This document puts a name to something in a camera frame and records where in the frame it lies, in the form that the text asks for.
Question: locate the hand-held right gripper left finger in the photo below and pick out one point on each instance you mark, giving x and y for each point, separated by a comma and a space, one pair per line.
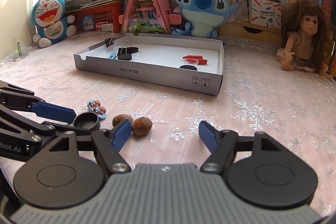
121, 134

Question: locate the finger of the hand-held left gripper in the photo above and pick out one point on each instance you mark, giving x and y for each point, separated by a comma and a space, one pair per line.
39, 128
52, 111

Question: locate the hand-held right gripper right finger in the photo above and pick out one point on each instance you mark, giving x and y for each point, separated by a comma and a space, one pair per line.
208, 136

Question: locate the brown hazelnut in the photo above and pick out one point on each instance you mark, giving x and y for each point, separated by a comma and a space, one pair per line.
141, 126
120, 117

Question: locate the black round cap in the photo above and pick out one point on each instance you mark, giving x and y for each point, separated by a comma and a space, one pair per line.
86, 123

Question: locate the red plastic piece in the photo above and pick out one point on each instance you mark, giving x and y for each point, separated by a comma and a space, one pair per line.
202, 60

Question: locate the clear plastic cup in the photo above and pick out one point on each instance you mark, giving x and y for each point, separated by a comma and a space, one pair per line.
191, 61

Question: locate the black binder clip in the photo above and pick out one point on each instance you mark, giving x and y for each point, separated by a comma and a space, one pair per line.
110, 41
122, 50

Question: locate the white cardboard box tray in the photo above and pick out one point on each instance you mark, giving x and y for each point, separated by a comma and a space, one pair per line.
157, 57

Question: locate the small figure on blue board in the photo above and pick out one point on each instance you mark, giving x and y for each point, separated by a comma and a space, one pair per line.
97, 108

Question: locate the clear acrylic stand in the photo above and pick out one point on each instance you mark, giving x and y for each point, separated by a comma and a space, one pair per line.
19, 50

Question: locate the blue card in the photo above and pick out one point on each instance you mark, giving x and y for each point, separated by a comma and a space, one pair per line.
88, 24

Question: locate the blue cat plush toy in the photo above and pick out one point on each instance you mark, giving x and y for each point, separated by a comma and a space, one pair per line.
48, 11

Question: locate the wooden drawer organizer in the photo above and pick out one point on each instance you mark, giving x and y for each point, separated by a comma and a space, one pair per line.
231, 29

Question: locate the red plastic crate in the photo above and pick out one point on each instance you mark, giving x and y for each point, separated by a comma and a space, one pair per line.
105, 14

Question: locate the pink toy block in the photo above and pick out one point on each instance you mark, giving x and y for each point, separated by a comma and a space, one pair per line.
175, 19

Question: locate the blue alien plush toy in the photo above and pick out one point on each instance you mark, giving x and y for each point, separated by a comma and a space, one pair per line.
202, 8

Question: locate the brown-haired doll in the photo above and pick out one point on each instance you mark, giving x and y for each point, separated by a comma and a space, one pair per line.
302, 45

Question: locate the pink triangular model house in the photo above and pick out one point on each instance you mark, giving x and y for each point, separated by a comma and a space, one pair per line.
144, 3

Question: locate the white printed cardboard box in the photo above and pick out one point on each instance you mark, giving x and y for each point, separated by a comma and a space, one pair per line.
265, 14

